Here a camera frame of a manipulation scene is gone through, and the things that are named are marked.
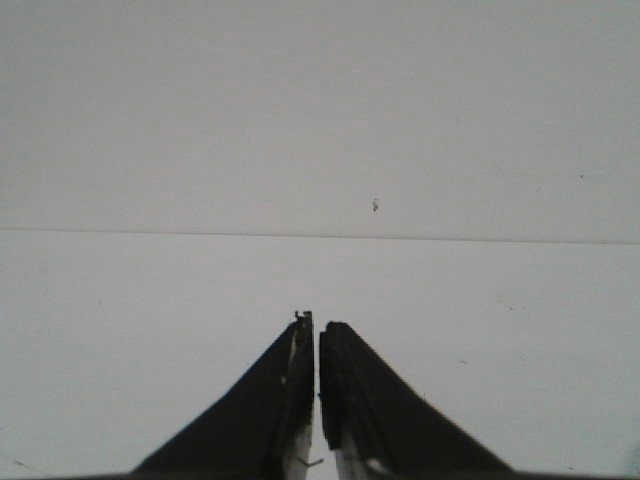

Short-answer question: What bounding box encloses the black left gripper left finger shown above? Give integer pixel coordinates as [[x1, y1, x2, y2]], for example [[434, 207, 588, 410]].
[[133, 311, 315, 474]]

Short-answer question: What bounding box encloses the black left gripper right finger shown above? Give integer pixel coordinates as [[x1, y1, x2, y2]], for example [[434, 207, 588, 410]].
[[319, 322, 513, 473]]

